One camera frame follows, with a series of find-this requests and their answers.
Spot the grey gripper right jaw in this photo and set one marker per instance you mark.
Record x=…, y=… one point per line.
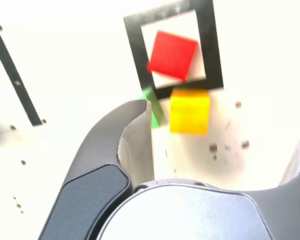
x=190, y=215

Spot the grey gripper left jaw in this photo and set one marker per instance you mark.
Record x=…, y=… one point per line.
x=100, y=155

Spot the green cube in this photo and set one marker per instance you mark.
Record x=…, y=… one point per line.
x=156, y=110

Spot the yellow cube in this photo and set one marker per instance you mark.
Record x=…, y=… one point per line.
x=190, y=112

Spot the red cube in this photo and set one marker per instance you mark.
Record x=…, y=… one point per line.
x=172, y=56

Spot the black tape square outline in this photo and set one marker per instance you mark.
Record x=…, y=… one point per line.
x=211, y=45

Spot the black tape strip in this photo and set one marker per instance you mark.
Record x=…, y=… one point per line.
x=15, y=75

